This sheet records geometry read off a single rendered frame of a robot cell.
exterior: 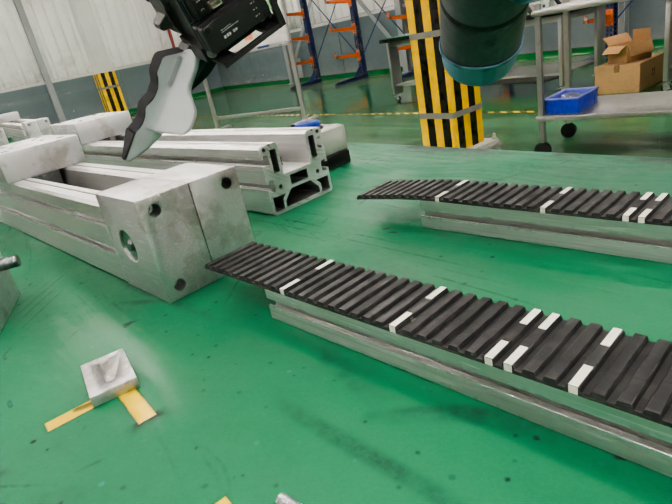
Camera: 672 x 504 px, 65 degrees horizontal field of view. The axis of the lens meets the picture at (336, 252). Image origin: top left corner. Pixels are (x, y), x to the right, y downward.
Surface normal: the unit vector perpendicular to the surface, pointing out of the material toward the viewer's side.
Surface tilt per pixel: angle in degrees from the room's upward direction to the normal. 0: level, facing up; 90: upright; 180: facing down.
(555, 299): 0
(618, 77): 90
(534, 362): 0
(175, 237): 90
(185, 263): 90
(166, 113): 59
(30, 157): 90
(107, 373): 0
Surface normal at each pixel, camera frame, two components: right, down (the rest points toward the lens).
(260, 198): -0.70, 0.40
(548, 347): -0.18, -0.91
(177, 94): -0.61, -0.12
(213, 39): 0.61, 0.46
